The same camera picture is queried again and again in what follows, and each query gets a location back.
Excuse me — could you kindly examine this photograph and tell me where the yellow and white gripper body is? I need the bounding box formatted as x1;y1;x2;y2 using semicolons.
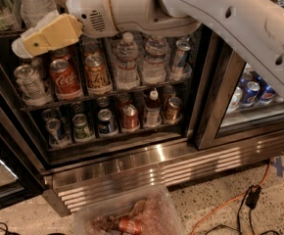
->
12;11;82;59

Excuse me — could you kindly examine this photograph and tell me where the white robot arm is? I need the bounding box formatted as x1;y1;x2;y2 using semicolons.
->
12;0;284;99

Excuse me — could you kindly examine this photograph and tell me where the white bottle top shelf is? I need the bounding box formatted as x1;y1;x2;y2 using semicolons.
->
21;0;57;27

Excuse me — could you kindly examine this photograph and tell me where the front red Coca-Cola can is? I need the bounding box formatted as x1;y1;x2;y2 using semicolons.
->
50;59;83;100

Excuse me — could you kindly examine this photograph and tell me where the front orange soda can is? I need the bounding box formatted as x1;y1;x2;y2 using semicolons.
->
84;55;113;95

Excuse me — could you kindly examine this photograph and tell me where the front silver soda can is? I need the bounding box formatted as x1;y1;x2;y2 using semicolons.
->
14;65;53;107

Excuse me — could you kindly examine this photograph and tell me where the dark blue bottom can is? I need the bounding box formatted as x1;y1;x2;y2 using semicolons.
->
98;109;118;136

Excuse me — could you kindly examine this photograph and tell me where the green bottom shelf can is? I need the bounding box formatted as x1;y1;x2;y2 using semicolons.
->
72;114;95;143

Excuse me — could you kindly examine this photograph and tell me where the blue silver bottom can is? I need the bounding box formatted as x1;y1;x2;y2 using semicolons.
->
46;118;71;148

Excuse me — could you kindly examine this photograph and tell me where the red bottom shelf can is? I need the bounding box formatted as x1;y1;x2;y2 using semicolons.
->
121;104;140;132

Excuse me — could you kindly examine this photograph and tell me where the tall blue white can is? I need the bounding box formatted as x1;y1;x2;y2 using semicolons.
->
170;39;191;80

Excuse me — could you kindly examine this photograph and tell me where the copper bottom shelf can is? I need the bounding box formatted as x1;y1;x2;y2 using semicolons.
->
165;97;182;123

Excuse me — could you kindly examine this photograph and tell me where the open left fridge door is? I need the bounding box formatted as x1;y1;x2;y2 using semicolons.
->
0;75;45;213

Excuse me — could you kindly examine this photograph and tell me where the white can behind glass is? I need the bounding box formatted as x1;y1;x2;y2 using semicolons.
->
227;86;243;113

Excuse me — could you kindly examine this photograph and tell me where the right glass fridge door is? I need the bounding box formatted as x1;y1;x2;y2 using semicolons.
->
195;28;284;148

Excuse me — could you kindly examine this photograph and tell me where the blue Pepsi can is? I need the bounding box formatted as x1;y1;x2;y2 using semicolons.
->
240;81;260;107

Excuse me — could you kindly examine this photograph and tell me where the Coca-Cola can in bin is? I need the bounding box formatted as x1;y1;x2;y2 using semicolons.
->
118;217;142;235

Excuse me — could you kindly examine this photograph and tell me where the left clear water bottle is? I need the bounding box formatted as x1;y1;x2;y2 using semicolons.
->
116;32;139;89

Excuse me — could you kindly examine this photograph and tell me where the clear water bottle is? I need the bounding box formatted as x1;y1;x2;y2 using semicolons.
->
141;36;167;84
116;32;139;89

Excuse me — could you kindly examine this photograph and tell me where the right clear water bottle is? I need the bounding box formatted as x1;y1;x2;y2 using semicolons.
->
141;36;167;84

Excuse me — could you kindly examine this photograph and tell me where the small white cap bottle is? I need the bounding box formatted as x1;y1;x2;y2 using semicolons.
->
143;90;162;127

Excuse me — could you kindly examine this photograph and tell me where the clear plastic bin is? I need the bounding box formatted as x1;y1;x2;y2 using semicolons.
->
73;185;185;235

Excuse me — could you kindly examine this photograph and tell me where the black power adapter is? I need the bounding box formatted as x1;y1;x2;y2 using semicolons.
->
246;185;261;210

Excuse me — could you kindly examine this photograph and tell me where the orange extension cord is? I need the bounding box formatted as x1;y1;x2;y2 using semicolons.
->
189;159;272;235

